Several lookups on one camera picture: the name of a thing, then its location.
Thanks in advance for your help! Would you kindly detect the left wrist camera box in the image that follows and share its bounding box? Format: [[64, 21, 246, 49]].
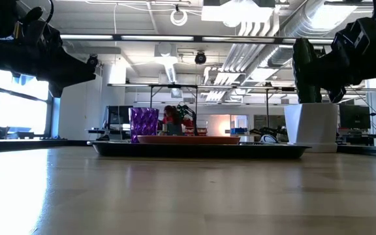
[[13, 6, 63, 50]]

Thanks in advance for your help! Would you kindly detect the large bright window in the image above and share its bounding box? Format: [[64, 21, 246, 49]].
[[0, 67, 55, 138]]

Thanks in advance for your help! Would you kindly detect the curved clamp handle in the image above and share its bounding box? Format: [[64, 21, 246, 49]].
[[259, 134, 279, 144]]

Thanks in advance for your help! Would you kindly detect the green cactus plant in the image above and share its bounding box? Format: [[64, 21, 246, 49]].
[[292, 37, 323, 104]]

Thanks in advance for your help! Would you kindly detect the purple faceted plastic cup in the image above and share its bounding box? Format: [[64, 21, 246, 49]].
[[129, 107, 160, 144]]

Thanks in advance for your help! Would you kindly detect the black computer monitor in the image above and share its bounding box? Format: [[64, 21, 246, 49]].
[[105, 104, 133, 131], [339, 104, 371, 130]]

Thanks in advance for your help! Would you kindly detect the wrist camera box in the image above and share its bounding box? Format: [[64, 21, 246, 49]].
[[332, 16, 376, 58], [13, 6, 63, 50]]

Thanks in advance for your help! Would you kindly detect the black overhead light bar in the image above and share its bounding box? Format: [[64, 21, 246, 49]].
[[59, 31, 336, 46]]

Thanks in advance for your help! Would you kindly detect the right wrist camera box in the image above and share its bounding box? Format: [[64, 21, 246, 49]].
[[332, 16, 376, 58]]

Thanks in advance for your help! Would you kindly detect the white ring cable coil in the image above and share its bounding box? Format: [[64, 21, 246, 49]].
[[170, 8, 189, 27]]

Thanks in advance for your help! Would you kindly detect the red round plate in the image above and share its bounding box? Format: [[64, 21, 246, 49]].
[[136, 134, 242, 146]]

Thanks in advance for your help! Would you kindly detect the dark green plastic tray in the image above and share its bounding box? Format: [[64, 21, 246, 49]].
[[86, 140, 311, 160]]

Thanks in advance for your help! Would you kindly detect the silver ventilation duct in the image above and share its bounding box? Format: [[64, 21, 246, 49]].
[[266, 0, 358, 68]]

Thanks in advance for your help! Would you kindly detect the black background workstation frame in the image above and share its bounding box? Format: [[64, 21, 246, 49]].
[[108, 83, 296, 141]]

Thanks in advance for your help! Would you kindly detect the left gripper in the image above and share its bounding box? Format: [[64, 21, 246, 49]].
[[0, 34, 97, 99]]

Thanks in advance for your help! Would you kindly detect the person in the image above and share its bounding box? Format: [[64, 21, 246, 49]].
[[160, 104, 189, 136]]

